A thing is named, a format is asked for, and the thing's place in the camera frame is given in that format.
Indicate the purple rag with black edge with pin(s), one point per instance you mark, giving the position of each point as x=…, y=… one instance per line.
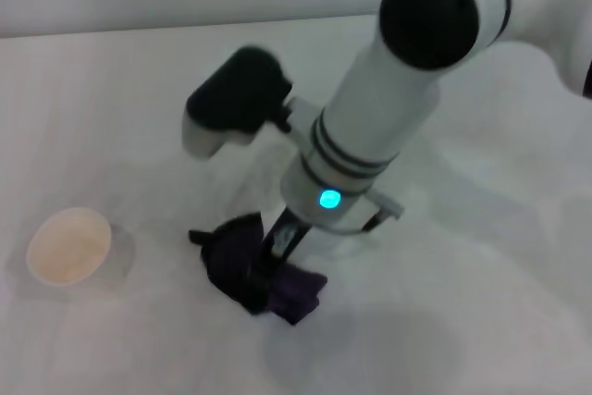
x=231, y=256

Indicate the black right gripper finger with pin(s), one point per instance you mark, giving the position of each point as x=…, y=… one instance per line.
x=259, y=291

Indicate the grey right wrist mount bracket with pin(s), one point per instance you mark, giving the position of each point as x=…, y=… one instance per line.
x=386, y=207

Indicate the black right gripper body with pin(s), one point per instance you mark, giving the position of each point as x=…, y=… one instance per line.
x=279, y=242

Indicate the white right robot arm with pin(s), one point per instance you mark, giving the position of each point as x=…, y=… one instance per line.
x=384, y=90

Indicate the white paper cup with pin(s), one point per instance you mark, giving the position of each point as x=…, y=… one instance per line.
x=69, y=247

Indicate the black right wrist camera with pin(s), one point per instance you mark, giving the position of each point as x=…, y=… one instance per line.
x=236, y=94

